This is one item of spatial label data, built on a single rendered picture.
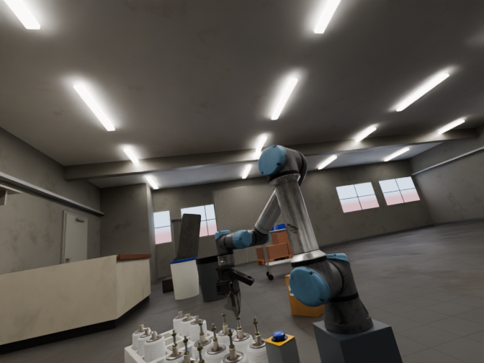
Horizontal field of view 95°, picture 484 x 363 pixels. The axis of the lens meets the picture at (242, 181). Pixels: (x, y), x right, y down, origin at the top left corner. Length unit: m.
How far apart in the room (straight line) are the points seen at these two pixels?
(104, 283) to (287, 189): 2.75
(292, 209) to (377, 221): 10.93
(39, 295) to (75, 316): 0.45
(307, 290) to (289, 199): 0.28
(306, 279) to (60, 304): 3.01
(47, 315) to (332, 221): 9.27
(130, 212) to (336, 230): 8.08
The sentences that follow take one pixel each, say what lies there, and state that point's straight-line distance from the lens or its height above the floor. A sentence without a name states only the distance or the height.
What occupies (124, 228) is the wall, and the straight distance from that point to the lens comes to 8.36.
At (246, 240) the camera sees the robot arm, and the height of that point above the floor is 0.63.
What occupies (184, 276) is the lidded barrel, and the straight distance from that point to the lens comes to 3.90.
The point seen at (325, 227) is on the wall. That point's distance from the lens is 10.18.
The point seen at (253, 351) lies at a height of 0.24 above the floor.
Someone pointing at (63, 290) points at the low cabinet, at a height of 0.49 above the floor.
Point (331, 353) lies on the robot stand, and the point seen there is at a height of 0.24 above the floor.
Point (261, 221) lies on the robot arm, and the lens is 1.02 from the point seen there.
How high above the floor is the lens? 0.61
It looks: 16 degrees up
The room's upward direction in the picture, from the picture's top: 10 degrees counter-clockwise
